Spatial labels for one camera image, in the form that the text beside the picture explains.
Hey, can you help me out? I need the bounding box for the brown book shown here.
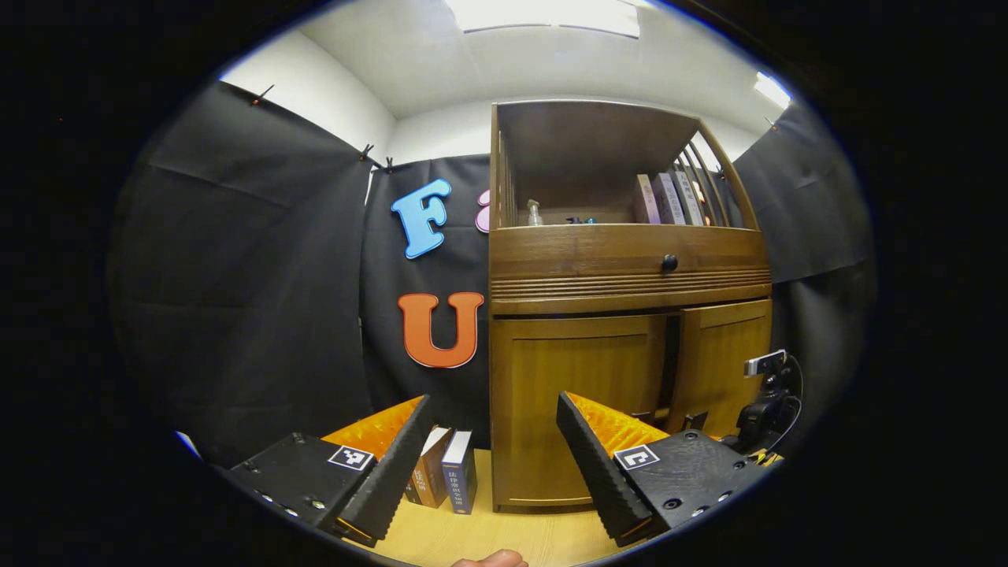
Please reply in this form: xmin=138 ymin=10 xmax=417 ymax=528
xmin=404 ymin=426 xmax=454 ymax=509

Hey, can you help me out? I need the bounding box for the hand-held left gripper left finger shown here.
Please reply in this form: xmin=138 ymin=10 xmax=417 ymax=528
xmin=224 ymin=394 xmax=435 ymax=550

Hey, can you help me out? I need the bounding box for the small ceiling light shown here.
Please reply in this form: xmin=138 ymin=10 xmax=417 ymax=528
xmin=754 ymin=71 xmax=792 ymax=109

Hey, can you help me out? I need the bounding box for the wooden cabinet door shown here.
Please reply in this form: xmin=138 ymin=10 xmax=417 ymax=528
xmin=490 ymin=313 xmax=669 ymax=513
xmin=668 ymin=298 xmax=774 ymax=442

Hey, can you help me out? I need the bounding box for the pale grey upright book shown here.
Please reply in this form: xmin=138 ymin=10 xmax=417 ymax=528
xmin=673 ymin=170 xmax=706 ymax=227

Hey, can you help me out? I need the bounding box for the wooden double-door shoe cabinet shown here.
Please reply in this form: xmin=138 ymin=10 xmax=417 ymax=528
xmin=488 ymin=99 xmax=774 ymax=514

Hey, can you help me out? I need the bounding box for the rectangular ceiling light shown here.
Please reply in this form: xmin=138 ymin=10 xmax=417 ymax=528
xmin=445 ymin=0 xmax=640 ymax=39

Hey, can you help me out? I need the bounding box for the blue book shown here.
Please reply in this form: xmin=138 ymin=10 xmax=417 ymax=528
xmin=441 ymin=430 xmax=478 ymax=515

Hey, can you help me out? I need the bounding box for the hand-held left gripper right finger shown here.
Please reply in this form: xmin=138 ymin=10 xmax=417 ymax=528
xmin=556 ymin=391 xmax=769 ymax=548

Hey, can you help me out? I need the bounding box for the black backdrop cloth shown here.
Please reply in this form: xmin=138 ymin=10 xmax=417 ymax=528
xmin=106 ymin=79 xmax=876 ymax=473

